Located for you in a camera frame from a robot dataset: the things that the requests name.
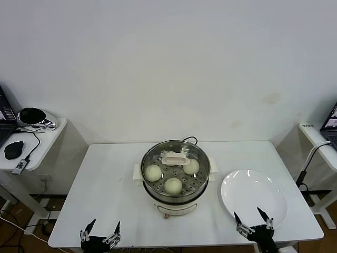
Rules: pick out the cream electric cooker base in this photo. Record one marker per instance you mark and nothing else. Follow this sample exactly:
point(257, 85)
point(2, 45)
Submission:
point(173, 208)

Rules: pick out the grey usb hub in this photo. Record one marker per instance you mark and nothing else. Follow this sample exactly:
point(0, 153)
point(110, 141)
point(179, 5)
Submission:
point(19, 166)

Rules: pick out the black laptop with pink screen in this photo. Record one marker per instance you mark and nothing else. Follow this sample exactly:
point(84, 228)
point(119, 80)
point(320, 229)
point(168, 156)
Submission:
point(5, 126)

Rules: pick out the stainless steel steamer basket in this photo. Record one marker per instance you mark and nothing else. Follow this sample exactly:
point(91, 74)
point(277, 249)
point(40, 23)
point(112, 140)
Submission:
point(213, 165)

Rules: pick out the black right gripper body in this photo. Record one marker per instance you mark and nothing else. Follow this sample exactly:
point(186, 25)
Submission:
point(262, 238)

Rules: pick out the black computer mouse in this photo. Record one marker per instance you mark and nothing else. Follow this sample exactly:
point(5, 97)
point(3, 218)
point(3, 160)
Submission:
point(13, 150)

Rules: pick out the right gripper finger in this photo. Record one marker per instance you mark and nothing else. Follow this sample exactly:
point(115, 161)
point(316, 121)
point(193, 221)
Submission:
point(243, 228)
point(267, 220)

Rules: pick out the dark round floor object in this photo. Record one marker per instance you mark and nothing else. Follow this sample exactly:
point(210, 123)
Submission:
point(48, 228)

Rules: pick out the black laptop beside printed label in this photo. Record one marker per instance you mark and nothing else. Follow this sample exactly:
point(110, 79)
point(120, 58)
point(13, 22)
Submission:
point(330, 126)

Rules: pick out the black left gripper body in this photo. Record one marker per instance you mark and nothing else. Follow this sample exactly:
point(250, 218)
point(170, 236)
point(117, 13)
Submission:
point(96, 243)

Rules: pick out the white side table with mouse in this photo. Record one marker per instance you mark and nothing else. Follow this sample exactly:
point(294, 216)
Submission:
point(50, 142)

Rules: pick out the white round plate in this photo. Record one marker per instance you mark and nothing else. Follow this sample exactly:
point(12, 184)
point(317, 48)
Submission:
point(250, 192)

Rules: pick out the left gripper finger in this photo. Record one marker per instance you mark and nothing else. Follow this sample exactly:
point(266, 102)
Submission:
point(114, 234)
point(87, 232)

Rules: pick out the white side table with label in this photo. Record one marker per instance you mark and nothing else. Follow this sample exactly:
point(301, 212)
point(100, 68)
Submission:
point(289, 147)

